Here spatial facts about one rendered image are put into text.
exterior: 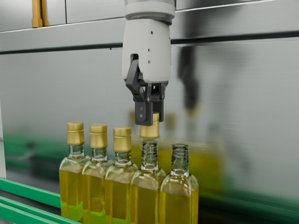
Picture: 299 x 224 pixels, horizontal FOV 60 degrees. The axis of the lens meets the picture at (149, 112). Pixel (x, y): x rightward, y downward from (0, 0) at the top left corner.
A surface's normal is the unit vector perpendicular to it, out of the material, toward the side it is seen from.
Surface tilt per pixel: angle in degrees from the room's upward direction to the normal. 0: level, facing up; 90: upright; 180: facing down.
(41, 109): 90
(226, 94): 90
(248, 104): 90
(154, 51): 91
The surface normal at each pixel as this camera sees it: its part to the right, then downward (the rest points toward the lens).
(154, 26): 0.78, 0.04
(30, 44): -0.46, 0.12
